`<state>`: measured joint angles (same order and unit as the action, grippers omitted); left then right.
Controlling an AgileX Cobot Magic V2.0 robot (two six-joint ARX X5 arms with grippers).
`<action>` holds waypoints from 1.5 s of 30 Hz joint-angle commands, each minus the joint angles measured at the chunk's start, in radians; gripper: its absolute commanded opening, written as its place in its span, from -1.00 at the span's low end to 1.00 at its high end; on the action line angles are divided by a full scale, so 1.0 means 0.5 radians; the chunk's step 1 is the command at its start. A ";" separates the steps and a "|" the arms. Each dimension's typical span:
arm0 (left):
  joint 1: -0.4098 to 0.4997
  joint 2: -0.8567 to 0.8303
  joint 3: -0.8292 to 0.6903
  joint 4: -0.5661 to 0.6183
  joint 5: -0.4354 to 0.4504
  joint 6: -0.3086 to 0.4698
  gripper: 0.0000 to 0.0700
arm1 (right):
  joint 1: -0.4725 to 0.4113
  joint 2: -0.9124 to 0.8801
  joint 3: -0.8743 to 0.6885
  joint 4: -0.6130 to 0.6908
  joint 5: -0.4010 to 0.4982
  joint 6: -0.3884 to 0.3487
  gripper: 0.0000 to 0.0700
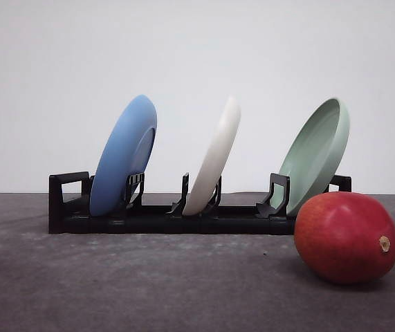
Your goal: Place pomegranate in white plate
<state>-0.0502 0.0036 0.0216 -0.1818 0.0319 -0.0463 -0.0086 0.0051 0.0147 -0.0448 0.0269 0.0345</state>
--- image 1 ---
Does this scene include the white plate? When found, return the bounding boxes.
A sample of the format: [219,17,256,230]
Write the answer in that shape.
[183,96,241,216]

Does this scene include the red pomegranate fruit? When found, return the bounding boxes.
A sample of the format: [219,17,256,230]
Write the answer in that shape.
[294,192,395,284]

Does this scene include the blue plate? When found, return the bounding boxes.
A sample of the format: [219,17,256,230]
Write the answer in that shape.
[90,95,158,217]

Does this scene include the green plate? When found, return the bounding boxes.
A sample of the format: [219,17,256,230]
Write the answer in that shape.
[270,98,350,216]

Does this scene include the black dish rack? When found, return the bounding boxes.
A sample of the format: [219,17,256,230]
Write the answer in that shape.
[48,172,351,235]

